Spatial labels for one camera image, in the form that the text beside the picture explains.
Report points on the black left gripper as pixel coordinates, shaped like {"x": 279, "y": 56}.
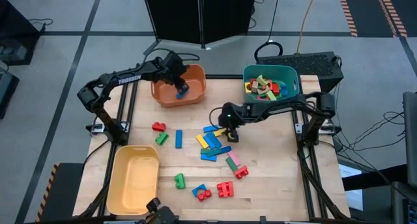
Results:
{"x": 172, "y": 67}

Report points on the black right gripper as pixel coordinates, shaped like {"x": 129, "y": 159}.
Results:
{"x": 233, "y": 115}

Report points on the short blue wooden plank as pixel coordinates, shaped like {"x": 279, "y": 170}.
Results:
{"x": 180, "y": 96}

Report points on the yellow arch block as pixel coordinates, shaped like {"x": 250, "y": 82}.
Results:
{"x": 247, "y": 87}

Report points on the natural wood arch block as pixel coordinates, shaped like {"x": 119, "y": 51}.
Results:
{"x": 255, "y": 86}

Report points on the red cube block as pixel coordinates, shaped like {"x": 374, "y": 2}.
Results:
{"x": 275, "y": 87}

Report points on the small blue square block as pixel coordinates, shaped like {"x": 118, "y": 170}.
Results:
{"x": 284, "y": 89}

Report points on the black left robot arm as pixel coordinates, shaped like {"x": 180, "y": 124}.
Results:
{"x": 130, "y": 79}

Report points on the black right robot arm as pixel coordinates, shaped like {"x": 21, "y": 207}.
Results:
{"x": 280, "y": 108}

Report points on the small yellow loop tag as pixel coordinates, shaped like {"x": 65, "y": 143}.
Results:
{"x": 228, "y": 136}

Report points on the yellow wooden plank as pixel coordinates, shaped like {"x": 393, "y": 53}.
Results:
{"x": 202, "y": 141}
{"x": 220, "y": 133}

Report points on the orange plastic bin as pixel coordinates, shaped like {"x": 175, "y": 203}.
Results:
{"x": 166, "y": 97}

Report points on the pink wooden plank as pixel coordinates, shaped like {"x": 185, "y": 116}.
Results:
{"x": 234, "y": 158}

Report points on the teal wooden plank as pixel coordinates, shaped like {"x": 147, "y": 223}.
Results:
{"x": 214, "y": 152}

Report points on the dark green wooden plank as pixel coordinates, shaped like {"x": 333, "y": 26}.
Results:
{"x": 231, "y": 164}

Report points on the red two-stud plastic brick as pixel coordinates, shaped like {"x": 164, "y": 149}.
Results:
{"x": 241, "y": 172}
{"x": 158, "y": 126}
{"x": 204, "y": 195}

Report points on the long blue wooden plank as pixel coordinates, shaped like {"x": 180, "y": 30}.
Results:
{"x": 178, "y": 139}

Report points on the red four-stud plastic brick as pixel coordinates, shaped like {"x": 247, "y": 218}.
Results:
{"x": 225, "y": 189}

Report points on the green two-stud plastic brick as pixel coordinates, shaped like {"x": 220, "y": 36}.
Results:
{"x": 179, "y": 180}
{"x": 162, "y": 138}

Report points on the blue arch block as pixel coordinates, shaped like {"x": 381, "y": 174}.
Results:
{"x": 195, "y": 189}

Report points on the black partition panel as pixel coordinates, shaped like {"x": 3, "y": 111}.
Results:
{"x": 172, "y": 15}
{"x": 228, "y": 15}

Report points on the teal plastic bin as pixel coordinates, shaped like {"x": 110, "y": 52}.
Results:
{"x": 270, "y": 71}

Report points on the black perforated equipment case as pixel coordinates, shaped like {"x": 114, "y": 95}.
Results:
{"x": 303, "y": 64}

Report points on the yellow plastic bin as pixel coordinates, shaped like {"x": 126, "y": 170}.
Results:
{"x": 132, "y": 181}

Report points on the black hazard-striped floor mat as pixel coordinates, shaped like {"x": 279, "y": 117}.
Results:
{"x": 65, "y": 191}

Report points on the black cabinet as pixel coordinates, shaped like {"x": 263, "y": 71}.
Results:
{"x": 16, "y": 28}

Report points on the black floor equipment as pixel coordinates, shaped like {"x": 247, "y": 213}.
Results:
{"x": 6, "y": 87}

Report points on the black camera device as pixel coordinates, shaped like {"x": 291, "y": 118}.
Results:
{"x": 159, "y": 215}

